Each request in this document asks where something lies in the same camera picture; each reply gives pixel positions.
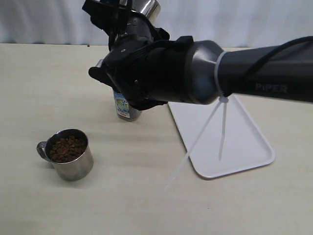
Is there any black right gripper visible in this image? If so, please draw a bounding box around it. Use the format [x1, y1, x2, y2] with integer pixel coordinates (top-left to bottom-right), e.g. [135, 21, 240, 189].
[82, 0, 170, 53]

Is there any steel mug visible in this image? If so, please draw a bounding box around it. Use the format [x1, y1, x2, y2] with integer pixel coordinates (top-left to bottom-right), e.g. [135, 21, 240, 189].
[133, 0, 161, 24]
[36, 128, 94, 181]

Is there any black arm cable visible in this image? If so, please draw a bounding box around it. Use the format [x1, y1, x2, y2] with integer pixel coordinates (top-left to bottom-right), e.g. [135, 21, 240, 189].
[227, 40, 313, 96]

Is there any white zip tie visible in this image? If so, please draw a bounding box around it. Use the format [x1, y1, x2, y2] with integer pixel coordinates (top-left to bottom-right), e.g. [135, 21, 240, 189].
[164, 51, 230, 190]

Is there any white plastic tray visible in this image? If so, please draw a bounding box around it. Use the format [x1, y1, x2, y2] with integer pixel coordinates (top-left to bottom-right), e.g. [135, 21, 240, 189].
[169, 95, 275, 179]

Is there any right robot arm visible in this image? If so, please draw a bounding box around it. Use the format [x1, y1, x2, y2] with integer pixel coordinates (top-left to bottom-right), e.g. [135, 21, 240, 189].
[82, 0, 313, 111]

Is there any white curtain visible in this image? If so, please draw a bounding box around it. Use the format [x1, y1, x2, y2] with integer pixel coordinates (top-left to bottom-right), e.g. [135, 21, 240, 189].
[0, 0, 313, 47]

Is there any clear plastic container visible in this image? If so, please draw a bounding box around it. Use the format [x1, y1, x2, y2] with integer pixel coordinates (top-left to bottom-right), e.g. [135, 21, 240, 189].
[113, 90, 142, 122]

